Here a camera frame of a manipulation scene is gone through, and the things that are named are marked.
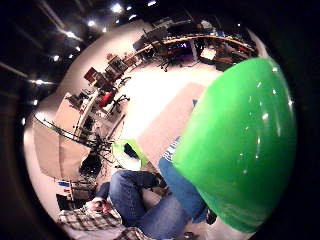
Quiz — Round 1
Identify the white desk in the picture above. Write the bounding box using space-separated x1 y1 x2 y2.
72 89 102 135

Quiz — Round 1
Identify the row of ceiling lights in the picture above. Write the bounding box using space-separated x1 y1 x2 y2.
31 0 158 108

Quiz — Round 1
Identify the the person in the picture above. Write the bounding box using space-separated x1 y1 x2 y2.
58 169 218 240

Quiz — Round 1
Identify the green and white bag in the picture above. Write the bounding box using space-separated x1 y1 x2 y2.
111 138 150 171

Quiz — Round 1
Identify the black office chair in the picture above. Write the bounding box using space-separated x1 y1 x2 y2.
156 39 184 73

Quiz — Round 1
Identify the long curved wooden desk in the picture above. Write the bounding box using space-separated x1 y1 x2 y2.
123 32 258 65

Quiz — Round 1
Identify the green glossy bowl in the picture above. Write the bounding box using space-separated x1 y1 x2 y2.
171 57 298 234

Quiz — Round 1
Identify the beige screen panel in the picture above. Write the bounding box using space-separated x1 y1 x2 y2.
32 116 92 182

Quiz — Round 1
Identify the red office chair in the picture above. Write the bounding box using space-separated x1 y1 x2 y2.
97 91 132 115

